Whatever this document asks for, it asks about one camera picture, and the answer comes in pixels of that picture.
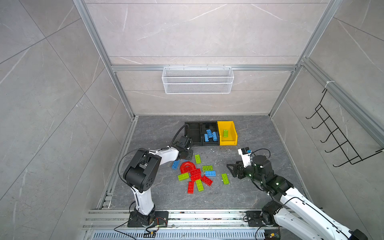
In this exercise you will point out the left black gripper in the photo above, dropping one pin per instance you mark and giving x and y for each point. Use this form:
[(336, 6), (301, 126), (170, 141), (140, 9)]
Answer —
[(191, 156)]

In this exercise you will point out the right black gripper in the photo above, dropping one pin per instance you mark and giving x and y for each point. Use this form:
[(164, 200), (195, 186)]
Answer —
[(237, 166)]

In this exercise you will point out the black bin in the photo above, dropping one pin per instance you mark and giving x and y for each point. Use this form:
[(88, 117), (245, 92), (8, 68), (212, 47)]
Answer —
[(213, 126), (195, 133)]

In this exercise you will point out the yellow plastic bin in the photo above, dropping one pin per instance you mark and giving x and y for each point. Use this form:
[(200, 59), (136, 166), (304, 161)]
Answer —
[(232, 140)]

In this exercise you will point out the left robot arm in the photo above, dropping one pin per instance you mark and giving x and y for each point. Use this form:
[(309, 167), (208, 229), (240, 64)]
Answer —
[(141, 172)]

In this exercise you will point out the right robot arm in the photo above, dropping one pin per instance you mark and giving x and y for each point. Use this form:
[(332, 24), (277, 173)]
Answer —
[(289, 208)]

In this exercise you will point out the red arch lego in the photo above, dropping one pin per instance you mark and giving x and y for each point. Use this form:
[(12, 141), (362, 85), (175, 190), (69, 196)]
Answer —
[(187, 167)]

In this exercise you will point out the red lego block center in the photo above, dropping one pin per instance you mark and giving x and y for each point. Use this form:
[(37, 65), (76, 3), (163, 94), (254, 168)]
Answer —
[(196, 174)]

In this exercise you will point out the red lego lower right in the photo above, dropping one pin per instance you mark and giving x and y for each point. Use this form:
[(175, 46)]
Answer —
[(206, 180)]

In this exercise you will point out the red lego lower left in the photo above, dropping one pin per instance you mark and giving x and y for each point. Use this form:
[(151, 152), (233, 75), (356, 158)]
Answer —
[(191, 187)]

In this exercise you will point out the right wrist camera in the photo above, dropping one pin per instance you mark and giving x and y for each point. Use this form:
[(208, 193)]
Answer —
[(245, 154)]

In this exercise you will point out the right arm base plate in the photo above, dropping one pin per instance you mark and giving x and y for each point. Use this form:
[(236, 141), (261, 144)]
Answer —
[(259, 219)]

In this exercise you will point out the white wire mesh basket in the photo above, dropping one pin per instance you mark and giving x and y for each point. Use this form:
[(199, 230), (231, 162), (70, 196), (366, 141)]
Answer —
[(197, 80)]

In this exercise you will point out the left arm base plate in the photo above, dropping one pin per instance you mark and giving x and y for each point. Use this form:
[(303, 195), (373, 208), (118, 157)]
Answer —
[(137, 220)]

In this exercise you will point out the black wire hook rack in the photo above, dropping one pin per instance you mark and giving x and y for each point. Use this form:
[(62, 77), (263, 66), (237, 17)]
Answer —
[(339, 137)]

